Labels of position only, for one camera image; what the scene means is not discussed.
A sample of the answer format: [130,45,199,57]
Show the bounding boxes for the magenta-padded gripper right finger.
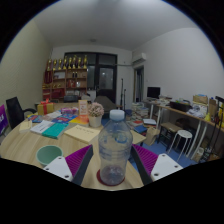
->
[129,143,184,186]

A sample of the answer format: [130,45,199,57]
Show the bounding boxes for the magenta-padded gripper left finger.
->
[43,144,95,187]

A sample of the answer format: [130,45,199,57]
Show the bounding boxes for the clear plastic water bottle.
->
[97,109,134,187]

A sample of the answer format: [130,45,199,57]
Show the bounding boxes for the pale green cup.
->
[35,144,64,168]

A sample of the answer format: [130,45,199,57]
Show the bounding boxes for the white round stool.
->
[167,129,194,163]

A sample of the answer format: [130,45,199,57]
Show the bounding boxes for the teal book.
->
[41,122,69,140]

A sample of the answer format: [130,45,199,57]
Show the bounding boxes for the wooden-topped black stool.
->
[158,121,183,143]

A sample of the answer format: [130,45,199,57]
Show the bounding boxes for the beige notebook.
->
[63,124,101,144]

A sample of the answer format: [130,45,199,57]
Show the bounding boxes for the flat round red coaster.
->
[96,168,126,188]

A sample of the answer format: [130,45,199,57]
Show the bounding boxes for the white book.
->
[29,119,55,135]

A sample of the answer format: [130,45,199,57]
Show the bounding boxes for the blue book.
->
[51,113,78,125]

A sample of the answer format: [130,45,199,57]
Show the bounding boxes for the orange and yellow book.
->
[69,114,90,127]

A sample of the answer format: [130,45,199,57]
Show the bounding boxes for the pale yellow small book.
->
[18,119,33,134]

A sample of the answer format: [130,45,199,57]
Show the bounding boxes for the pink box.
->
[60,106,80,115]

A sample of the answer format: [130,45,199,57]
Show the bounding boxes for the long white-legged desk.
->
[143,98,224,161]

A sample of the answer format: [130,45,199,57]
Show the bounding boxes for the pile of books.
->
[130,101,150,123]

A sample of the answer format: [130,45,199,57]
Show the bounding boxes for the yellow gift box red ribbon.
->
[37,99,55,116]

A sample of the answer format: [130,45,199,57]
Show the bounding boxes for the pink flowers in white pot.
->
[87,102,105,129]

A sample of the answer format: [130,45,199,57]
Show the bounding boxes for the orange standing card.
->
[78,99,89,117]

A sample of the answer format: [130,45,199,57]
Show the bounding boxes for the black office chair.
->
[5,96,38,129]

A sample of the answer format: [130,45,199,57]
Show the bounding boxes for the purple sign on stand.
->
[0,104,10,136]

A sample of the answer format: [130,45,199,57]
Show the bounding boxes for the black computer monitor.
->
[146,86,161,100]

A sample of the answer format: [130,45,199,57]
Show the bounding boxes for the cardboard box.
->
[192,94,209,105]

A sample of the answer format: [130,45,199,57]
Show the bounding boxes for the grey office chair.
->
[94,95,118,114]

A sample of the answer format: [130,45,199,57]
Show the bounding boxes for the wooden shelf unit with trophies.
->
[42,54,89,101]

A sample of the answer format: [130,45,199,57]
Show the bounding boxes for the black-framed glass door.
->
[63,51,118,104]

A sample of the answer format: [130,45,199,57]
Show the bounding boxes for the white wall air conditioner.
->
[132,52,148,65]

